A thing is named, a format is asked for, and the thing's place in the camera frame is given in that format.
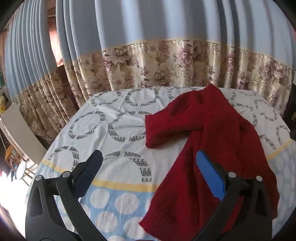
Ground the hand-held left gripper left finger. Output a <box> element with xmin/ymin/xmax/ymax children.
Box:
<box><xmin>25</xmin><ymin>149</ymin><xmax>109</xmax><ymax>241</ymax></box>

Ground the red knitted sweater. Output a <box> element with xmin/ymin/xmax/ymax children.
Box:
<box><xmin>139</xmin><ymin>83</ymin><xmax>280</xmax><ymax>241</ymax></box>

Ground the narrow blue curtain, floral hem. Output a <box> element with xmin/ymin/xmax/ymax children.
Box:
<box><xmin>4</xmin><ymin>0</ymin><xmax>78</xmax><ymax>139</ymax></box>

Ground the dark furniture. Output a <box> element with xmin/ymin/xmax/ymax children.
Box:
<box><xmin>282</xmin><ymin>76</ymin><xmax>296</xmax><ymax>131</ymax></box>

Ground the white flat board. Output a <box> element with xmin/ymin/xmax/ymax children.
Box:
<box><xmin>1</xmin><ymin>102</ymin><xmax>48</xmax><ymax>167</ymax></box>

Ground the white round stool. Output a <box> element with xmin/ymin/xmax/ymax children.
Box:
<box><xmin>16</xmin><ymin>161</ymin><xmax>27</xmax><ymax>181</ymax></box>

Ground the white sheet with ring print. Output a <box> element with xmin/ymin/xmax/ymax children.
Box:
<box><xmin>25</xmin><ymin>86</ymin><xmax>295</xmax><ymax>241</ymax></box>

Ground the wide blue curtain, floral hem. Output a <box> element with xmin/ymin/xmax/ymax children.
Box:
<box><xmin>55</xmin><ymin>0</ymin><xmax>295</xmax><ymax>116</ymax></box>

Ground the wooden chair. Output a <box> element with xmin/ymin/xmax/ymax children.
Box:
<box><xmin>5</xmin><ymin>144</ymin><xmax>30</xmax><ymax>173</ymax></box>

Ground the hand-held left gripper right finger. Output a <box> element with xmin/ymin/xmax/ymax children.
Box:
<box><xmin>192</xmin><ymin>150</ymin><xmax>279</xmax><ymax>241</ymax></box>

